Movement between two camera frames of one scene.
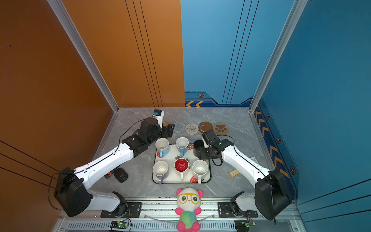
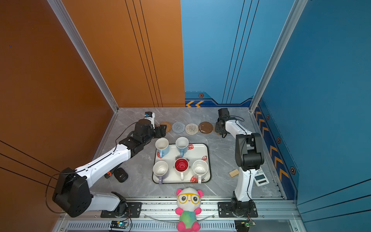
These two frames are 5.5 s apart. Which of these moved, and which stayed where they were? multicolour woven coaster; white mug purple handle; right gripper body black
Moved: right gripper body black
Stayed: white mug purple handle; multicolour woven coaster
